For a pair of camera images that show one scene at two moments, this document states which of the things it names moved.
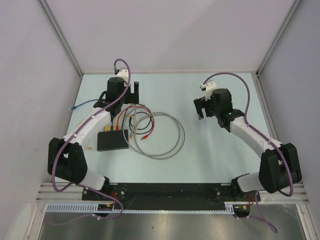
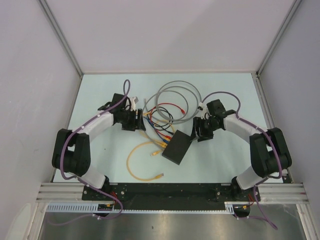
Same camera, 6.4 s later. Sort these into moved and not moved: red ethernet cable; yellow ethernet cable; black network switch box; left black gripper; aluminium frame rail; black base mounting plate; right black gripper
Moved: yellow ethernet cable; black network switch box; left black gripper; right black gripper; red ethernet cable
Not moved: aluminium frame rail; black base mounting plate
